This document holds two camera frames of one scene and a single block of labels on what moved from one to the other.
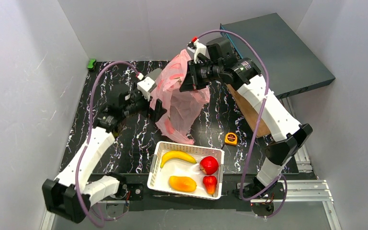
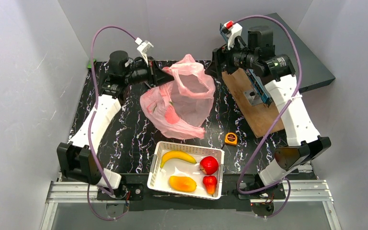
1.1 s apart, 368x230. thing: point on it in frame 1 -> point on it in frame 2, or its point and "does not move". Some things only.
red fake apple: (209, 165) does not move
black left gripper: (154, 108) -> (152, 73)
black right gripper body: (191, 76) -> (220, 60)
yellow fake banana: (177, 155) does not move
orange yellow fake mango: (182, 183) does not move
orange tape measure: (231, 138) does not move
